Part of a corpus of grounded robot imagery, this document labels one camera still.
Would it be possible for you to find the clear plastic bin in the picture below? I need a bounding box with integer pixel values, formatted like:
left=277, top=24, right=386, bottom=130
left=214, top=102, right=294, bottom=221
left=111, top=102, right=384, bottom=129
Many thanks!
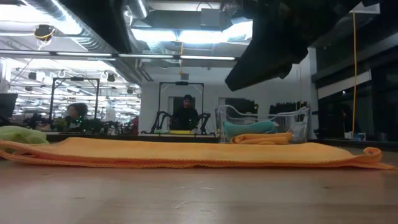
left=215, top=105, right=311, bottom=144

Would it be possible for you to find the white blue floor box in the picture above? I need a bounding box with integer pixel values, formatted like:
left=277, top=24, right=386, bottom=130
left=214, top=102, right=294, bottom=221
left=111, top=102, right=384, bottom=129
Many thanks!
left=344, top=132, right=367, bottom=141

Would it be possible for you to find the dark computer monitor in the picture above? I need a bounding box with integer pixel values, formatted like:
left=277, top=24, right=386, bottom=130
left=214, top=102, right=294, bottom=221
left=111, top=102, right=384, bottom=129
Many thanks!
left=0, top=92, right=19, bottom=118

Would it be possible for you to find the green microfiber towel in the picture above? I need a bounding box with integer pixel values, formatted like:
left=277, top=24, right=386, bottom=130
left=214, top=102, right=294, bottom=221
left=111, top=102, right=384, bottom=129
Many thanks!
left=0, top=125, right=50, bottom=146

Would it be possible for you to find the black gantry frame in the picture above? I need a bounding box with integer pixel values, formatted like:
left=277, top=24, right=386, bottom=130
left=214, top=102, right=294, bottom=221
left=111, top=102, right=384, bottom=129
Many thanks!
left=49, top=77, right=100, bottom=124
left=157, top=81, right=205, bottom=119

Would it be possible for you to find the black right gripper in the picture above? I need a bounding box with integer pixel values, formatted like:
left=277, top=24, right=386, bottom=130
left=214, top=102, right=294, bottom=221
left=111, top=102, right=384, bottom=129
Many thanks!
left=223, top=0, right=363, bottom=92

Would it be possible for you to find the yellow hanging cable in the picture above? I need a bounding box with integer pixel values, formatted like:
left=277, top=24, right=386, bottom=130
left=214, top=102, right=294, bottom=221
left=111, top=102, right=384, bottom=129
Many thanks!
left=351, top=12, right=358, bottom=135

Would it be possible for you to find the orange microfiber towel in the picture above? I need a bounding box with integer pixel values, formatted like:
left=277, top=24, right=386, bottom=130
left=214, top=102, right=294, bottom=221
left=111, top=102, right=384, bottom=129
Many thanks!
left=230, top=131, right=294, bottom=146
left=0, top=136, right=396, bottom=170

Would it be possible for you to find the silver ceiling duct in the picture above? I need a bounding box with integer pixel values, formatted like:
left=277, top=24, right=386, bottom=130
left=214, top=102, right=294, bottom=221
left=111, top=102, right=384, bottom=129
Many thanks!
left=24, top=0, right=153, bottom=83

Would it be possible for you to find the person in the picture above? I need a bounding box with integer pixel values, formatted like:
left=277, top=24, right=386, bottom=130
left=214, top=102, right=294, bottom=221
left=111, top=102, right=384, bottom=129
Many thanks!
left=63, top=102, right=90, bottom=132
left=170, top=94, right=200, bottom=131

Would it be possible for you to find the teal microfiber towel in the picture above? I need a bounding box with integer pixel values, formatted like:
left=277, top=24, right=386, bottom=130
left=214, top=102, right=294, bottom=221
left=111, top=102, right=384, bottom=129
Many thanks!
left=223, top=120, right=278, bottom=140

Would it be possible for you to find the black wall screen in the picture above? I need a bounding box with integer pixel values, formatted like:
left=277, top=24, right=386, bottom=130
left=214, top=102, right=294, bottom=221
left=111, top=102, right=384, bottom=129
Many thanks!
left=224, top=98, right=259, bottom=114

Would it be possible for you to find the black round ceiling device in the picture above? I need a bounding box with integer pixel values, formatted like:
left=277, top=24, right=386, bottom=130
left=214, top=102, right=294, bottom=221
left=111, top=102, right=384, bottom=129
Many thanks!
left=33, top=24, right=56, bottom=43

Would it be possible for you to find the long ceiling light bar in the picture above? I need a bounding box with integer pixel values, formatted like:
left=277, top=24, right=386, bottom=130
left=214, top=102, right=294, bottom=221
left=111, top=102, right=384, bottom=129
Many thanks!
left=0, top=49, right=240, bottom=65

